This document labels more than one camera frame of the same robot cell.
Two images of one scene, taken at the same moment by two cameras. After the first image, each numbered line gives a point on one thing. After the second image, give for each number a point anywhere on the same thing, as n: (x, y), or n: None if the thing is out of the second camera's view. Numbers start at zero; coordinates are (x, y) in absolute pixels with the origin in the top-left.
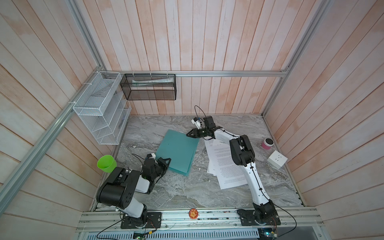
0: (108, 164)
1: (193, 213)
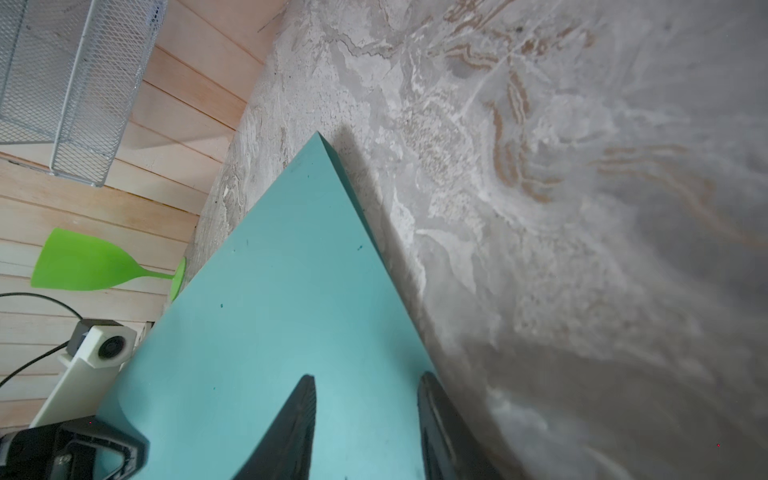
0: (70, 262)
1: None
